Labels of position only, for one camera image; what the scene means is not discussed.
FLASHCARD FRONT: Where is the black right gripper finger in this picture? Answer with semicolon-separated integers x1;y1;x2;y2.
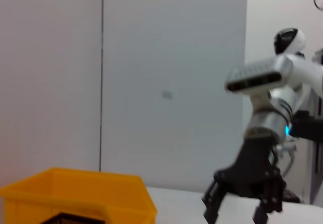
252;197;271;224
201;180;229;224

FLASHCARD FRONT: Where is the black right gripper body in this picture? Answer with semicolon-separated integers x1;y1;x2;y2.
213;135;288;213

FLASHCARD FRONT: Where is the black mesh pen holder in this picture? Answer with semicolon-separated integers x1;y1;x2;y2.
40;212;105;224

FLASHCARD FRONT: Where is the black robot torso block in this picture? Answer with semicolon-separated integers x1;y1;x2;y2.
290;110;323;142

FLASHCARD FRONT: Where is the white and black robot head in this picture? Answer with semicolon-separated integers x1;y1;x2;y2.
274;27;306;56

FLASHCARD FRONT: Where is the yellow plastic bin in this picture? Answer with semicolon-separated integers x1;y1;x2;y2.
0;167;157;224

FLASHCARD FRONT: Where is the right wrist cable with connector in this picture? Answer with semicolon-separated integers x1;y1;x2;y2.
276;142;298;178

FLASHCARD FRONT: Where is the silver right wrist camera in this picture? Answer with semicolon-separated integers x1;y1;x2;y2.
224;56;295;111

